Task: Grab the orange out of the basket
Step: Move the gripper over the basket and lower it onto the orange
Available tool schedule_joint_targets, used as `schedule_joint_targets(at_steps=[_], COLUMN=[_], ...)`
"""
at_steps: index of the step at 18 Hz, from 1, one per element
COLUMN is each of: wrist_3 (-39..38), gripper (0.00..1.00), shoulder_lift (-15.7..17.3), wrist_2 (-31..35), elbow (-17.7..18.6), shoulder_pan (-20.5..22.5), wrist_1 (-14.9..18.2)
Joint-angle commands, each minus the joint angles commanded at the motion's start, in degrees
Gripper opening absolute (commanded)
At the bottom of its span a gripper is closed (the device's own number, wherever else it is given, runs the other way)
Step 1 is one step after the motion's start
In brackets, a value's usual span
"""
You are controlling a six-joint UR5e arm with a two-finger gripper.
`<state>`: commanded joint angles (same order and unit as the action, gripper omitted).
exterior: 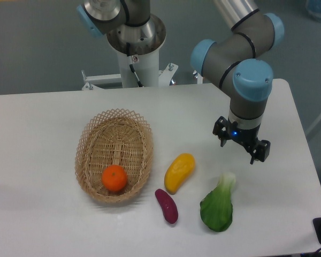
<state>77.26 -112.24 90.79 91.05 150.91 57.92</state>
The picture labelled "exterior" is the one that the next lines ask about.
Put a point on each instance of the yellow mango toy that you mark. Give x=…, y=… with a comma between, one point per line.
x=179, y=170

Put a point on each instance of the blue object in bag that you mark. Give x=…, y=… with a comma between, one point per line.
x=313, y=8

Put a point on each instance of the orange fruit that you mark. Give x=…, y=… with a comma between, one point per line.
x=114, y=178

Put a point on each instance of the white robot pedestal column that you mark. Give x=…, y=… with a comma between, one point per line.
x=137, y=50

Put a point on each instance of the purple sweet potato toy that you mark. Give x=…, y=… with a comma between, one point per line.
x=168, y=206

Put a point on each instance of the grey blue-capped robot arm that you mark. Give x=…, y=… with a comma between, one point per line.
x=233, y=66

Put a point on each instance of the green bok choy toy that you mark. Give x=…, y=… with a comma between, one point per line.
x=216, y=209

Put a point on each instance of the white pedestal base frame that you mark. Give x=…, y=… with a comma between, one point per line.
x=111, y=81

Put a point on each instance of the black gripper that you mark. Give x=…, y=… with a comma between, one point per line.
x=247, y=138

